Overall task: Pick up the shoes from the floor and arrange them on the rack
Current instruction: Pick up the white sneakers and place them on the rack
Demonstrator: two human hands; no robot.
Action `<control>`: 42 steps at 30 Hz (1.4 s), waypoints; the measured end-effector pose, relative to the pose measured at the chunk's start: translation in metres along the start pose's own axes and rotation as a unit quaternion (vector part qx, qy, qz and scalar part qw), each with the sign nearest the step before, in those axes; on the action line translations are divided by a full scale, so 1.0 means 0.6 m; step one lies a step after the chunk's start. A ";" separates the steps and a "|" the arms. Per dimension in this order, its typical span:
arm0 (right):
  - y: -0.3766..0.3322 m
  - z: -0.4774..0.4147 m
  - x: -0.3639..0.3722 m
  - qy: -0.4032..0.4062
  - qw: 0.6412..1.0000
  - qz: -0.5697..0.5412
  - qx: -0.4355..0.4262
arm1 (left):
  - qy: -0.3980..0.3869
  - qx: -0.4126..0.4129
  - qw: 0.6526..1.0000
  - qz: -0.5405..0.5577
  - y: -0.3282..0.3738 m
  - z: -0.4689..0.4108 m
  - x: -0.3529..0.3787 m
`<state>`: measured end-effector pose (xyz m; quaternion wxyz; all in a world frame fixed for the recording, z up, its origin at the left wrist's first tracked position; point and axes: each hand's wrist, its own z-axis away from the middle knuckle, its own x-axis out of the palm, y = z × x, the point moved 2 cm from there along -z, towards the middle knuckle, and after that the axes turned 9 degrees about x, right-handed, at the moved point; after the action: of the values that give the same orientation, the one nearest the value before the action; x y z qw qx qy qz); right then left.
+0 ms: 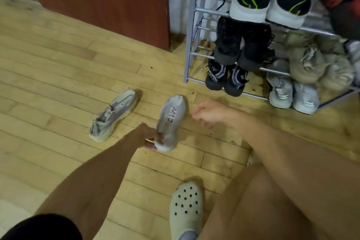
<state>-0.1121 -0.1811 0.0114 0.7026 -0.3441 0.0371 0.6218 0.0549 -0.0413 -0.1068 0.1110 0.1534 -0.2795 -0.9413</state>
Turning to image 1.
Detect person's right hand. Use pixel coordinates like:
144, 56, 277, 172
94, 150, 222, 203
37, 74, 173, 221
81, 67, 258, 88
192, 98, 241, 130

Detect person's left hand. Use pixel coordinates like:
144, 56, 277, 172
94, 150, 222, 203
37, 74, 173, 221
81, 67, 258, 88
134, 123, 158, 151

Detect plain white sneaker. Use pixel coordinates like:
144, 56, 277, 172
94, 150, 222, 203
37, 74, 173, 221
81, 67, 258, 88
153, 95, 187, 154

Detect black sneaker grey stripes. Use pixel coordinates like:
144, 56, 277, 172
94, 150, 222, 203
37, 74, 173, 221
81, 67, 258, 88
205, 58, 228, 91
224, 65, 249, 98

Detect grey purple sneaker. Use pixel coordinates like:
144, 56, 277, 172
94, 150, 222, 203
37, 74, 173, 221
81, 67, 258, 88
89, 89, 138, 143

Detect white knit sneaker green stripe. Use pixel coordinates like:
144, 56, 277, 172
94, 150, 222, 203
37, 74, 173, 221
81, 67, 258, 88
292, 81, 320, 115
265, 60, 294, 110

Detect black sneaker orange marks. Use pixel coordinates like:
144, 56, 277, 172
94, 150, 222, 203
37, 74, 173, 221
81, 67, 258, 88
213, 17, 244, 66
237, 23, 275, 72

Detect grey metal shoe rack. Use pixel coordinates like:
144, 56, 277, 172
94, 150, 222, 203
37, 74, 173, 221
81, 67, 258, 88
183, 0, 360, 110

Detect beige sneaker neon yellow accent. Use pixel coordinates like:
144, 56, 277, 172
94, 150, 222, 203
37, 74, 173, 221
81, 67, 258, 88
316, 37, 356, 93
284, 33, 328, 84

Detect black sneaker red patches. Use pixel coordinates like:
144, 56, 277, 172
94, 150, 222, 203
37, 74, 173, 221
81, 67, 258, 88
316, 0, 360, 41

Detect person's left forearm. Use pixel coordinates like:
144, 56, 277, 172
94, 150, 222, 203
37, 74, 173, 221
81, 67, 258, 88
35, 133, 144, 240

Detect person's right forearm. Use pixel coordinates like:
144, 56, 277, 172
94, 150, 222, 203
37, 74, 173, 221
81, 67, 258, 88
233, 113, 360, 240

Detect person's bare leg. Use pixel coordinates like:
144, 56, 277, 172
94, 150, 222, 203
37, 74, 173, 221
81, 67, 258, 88
198, 162, 318, 240

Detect beige perforated clog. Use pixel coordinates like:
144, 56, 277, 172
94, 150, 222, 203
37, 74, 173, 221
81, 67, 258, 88
169, 180, 204, 240

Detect grey sock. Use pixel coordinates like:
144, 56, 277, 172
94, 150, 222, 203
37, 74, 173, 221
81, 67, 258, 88
178, 230, 199, 240

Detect black shirt sleeve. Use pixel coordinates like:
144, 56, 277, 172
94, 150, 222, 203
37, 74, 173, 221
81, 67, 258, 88
0, 214, 84, 240

